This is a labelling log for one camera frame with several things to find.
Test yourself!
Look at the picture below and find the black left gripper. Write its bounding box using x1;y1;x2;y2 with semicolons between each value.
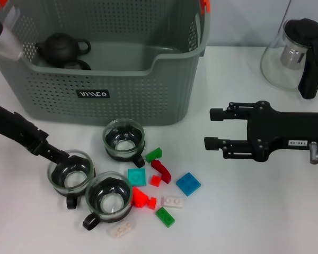
0;105;70;163

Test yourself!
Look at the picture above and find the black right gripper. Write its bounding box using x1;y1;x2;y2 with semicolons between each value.
204;100;318;162

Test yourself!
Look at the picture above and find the grey perforated storage bin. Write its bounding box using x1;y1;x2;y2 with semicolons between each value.
0;0;211;126

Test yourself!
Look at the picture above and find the blue square building plate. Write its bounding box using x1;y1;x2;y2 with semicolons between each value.
175;171;202;197

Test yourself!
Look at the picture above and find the dark red curved brick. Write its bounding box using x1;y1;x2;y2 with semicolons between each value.
151;159;172;185

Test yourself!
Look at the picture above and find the small green building brick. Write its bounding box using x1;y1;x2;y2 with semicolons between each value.
145;147;163;164

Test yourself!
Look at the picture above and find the teal square building plate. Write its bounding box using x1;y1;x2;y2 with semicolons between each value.
127;168;147;187

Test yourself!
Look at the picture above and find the white flat two-stud brick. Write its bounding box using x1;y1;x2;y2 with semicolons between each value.
161;195;188;210

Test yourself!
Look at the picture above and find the bright red slope brick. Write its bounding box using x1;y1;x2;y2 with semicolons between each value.
131;187;151;209

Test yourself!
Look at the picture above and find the translucent white building brick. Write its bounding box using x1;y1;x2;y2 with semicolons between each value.
107;221;136;240

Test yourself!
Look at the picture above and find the black clay teapot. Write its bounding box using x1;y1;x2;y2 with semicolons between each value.
34;32;92;67

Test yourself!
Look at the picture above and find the green flat building plate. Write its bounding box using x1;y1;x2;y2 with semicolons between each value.
155;206;175;228

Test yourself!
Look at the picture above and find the glass teapot with black handle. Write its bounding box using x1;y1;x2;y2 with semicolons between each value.
260;17;318;100

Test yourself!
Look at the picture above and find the grey left wrist camera housing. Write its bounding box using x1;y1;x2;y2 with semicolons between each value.
0;14;25;62

